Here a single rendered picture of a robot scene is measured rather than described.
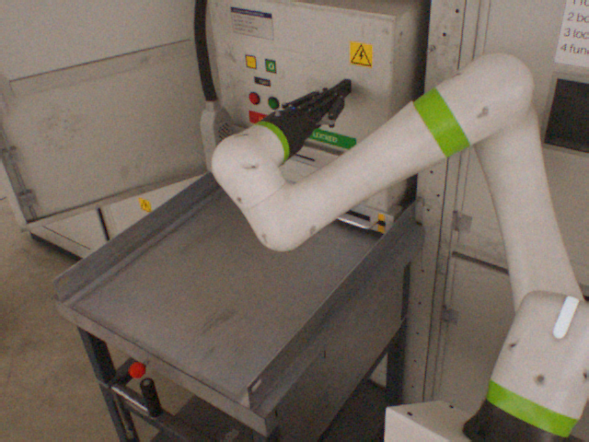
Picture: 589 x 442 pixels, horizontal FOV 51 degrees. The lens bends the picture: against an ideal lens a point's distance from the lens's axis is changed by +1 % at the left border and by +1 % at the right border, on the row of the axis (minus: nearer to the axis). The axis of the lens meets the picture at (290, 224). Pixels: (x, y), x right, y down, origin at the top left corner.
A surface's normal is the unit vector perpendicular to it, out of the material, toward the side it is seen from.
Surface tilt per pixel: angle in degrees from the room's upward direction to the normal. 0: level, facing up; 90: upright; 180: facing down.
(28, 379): 0
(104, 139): 90
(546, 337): 45
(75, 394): 0
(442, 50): 90
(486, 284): 90
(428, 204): 90
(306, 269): 0
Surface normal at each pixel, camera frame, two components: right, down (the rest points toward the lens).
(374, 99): -0.58, 0.51
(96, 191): 0.48, 0.50
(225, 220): -0.06, -0.80
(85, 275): 0.82, 0.30
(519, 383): -0.66, -0.29
